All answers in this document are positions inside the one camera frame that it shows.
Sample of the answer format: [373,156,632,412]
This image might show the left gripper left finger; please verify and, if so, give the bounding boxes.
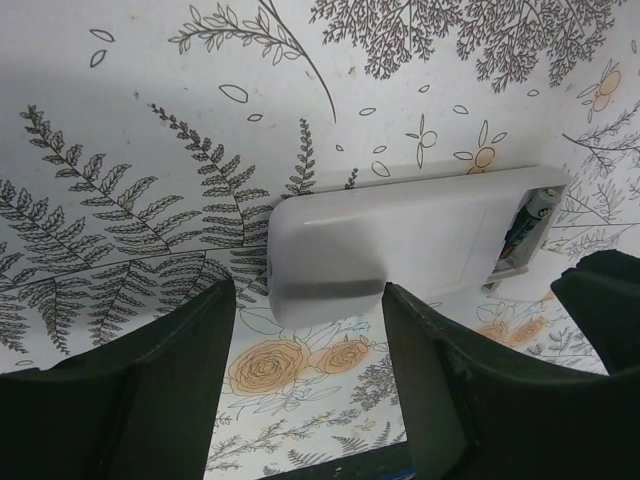
[1,280,236,479]

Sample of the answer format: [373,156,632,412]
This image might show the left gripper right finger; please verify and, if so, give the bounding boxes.
[382,283,639,479]

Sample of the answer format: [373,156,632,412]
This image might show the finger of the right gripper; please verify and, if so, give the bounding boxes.
[551,250,639,374]

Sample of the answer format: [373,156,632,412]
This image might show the grey white remote control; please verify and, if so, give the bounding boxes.
[267,165,572,329]

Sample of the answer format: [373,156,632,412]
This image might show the white battery cover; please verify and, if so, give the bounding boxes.
[482,274,551,302]

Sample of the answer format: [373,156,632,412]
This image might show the floral tablecloth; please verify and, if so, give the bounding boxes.
[1,1,639,479]

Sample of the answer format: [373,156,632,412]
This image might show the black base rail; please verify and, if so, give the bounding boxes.
[266,442,416,480]

